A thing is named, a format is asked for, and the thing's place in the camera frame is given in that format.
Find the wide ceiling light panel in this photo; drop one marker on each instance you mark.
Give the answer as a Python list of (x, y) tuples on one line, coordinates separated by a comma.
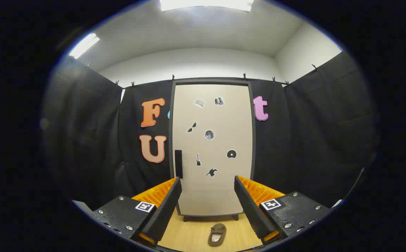
[(206, 4)]

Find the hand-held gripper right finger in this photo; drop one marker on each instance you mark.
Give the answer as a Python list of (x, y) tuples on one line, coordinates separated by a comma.
[(250, 210)]

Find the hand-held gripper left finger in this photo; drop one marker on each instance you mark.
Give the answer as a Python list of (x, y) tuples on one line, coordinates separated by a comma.
[(166, 210)]

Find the black backdrop cloth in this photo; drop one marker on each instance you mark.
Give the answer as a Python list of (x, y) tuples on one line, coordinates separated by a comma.
[(311, 140)]

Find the narrow ceiling light panel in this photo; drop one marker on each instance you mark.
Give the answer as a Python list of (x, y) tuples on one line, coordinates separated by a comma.
[(84, 45)]

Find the dark grey shoe cabinet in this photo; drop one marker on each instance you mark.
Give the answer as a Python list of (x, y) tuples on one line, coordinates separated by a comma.
[(210, 82)]

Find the brown fuzzy shoe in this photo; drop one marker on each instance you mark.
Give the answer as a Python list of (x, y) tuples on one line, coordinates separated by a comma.
[(217, 234)]

